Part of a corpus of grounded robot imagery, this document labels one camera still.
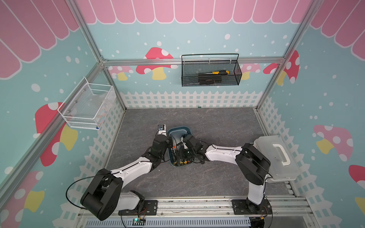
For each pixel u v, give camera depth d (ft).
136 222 2.39
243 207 2.43
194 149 2.29
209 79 2.86
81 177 1.32
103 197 1.37
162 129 2.44
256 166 1.59
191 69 3.10
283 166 2.50
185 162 2.86
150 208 2.44
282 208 2.49
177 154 2.94
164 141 2.17
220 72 2.99
